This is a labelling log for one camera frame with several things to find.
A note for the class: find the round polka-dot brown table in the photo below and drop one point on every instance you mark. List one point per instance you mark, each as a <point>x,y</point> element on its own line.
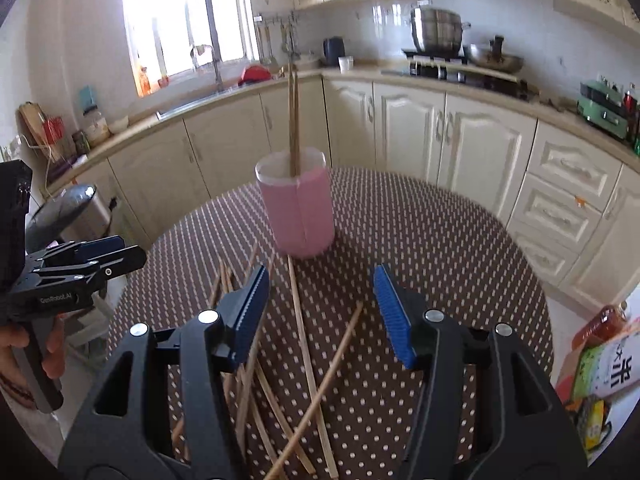
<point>425,240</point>

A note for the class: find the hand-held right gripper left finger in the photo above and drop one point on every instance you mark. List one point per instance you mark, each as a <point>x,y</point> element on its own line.
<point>250,310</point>

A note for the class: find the black electric kettle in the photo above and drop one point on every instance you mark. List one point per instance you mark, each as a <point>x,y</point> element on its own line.
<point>333,51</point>

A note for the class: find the light wooden chopstick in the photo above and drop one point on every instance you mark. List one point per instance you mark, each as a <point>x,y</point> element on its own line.
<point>296,125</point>
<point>290,120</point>

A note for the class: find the teal box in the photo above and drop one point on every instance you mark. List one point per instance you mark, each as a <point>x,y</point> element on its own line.
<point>88,97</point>

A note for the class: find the green countertop appliance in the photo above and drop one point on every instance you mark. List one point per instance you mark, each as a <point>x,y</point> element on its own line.
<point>602,110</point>

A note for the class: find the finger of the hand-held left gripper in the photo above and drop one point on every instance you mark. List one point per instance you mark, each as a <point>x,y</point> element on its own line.
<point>125,261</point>
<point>107,244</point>

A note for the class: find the metal sink faucet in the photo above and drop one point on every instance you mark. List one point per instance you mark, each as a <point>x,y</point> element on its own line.
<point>218,72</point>

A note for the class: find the black gas stove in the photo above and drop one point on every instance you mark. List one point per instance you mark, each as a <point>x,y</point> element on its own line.
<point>450,71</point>

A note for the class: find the red cloth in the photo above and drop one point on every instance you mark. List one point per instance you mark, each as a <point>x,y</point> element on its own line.
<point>252,75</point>

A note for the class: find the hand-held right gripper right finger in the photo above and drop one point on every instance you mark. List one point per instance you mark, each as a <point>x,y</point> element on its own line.
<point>392,310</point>

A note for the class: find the cream kitchen base cabinets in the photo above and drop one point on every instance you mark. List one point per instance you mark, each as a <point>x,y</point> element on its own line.
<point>410,125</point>

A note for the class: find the amber oil bottle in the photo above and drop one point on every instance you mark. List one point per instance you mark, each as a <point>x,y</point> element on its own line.
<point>602,325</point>

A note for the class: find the hanging kitchen utensils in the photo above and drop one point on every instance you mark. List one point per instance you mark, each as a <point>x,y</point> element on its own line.
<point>287,40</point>

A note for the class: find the bunch of wooden chopsticks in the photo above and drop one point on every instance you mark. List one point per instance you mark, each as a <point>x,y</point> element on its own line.
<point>300,310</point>

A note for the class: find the orange bottle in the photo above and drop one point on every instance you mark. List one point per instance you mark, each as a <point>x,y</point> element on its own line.
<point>144,82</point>

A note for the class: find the dark printed packet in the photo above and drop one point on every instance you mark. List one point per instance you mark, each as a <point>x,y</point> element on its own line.
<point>592,422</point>

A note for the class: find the green printed packet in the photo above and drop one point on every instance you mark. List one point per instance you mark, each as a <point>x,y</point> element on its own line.
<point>600,370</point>

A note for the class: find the large steel pot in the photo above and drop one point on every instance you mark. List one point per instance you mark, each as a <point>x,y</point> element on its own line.
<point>437,30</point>

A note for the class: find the small dark jar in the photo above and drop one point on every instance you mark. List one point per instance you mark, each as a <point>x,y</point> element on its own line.
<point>81,142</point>

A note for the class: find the person's left hand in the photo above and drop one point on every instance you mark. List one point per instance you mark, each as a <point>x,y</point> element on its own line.
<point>52,360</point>

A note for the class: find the wooden cutting board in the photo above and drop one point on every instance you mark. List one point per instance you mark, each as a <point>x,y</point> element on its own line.
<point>30,120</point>

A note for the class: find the small white bowl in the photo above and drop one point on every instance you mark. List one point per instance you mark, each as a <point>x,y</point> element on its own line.
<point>118,125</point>

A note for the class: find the small white cup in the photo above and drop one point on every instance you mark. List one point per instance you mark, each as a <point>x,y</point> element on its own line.
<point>345,63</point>

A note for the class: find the steel trash can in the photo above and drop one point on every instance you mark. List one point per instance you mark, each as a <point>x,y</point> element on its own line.
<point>65,205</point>

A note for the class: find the kitchen window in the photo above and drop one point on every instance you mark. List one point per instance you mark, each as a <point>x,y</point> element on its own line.
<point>170,20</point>

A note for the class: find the clear jar with dark lid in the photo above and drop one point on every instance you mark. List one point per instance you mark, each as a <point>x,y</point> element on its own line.
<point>96,129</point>

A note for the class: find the pink cylindrical cup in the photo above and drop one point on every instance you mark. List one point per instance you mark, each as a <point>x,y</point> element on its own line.
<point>300,210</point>

